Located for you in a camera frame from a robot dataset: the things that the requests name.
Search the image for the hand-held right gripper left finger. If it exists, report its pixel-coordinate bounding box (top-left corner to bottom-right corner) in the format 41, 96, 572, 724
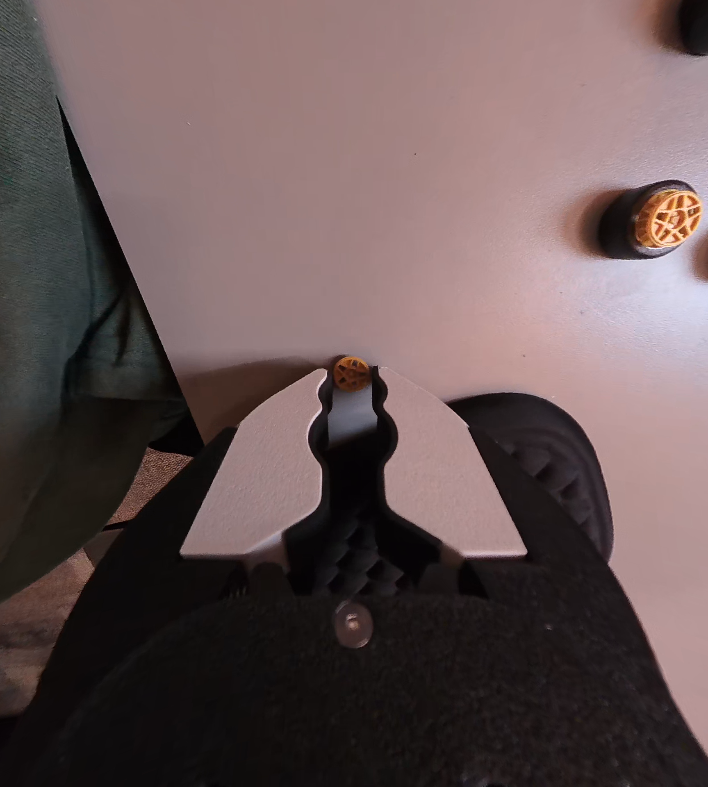
182, 369, 334, 566

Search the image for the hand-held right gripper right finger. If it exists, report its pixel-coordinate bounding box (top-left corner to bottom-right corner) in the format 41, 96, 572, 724
373, 366, 528, 564

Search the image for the black dimpled wrist rest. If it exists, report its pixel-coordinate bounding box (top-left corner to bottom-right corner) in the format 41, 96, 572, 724
293, 391, 615, 597

